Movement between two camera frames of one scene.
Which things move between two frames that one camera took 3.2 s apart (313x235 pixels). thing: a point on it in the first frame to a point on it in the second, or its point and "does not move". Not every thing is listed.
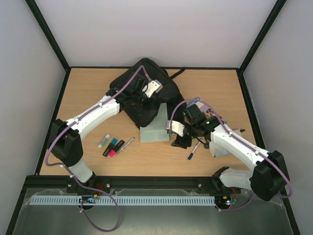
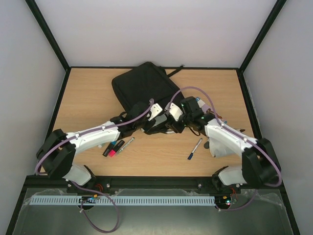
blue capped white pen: [191, 153] does not move
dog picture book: [207, 109] does not move
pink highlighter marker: [112, 153] does not move
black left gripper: [152, 101] to [147, 127]
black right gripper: [184, 138] to [171, 123]
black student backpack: [145, 82] does not move
